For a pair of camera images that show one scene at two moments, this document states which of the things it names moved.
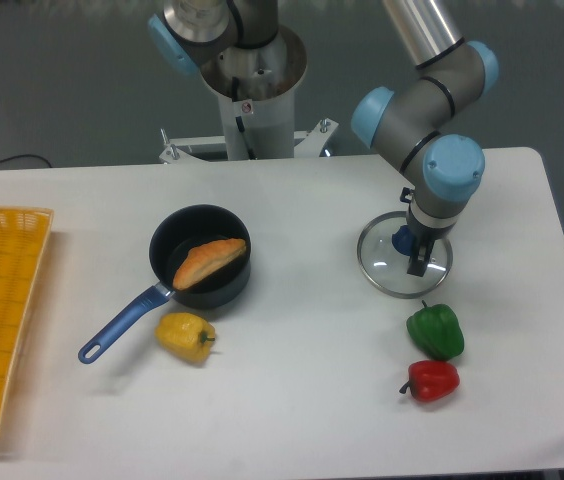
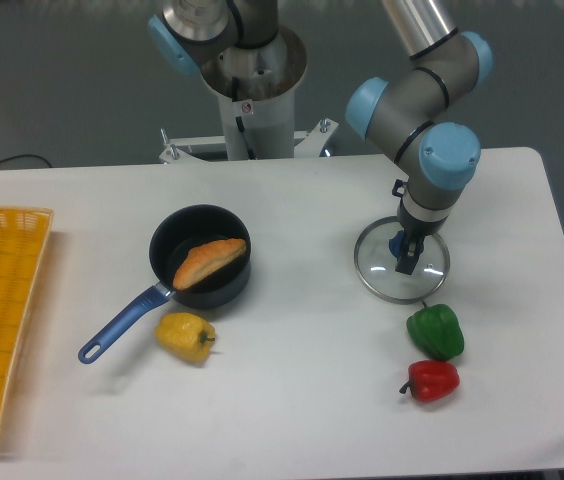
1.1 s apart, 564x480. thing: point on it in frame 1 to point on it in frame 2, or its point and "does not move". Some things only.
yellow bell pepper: [185, 335] does not move
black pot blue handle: [175, 235] does not move
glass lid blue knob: [384, 255] does not move
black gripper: [423, 235] to [415, 229]
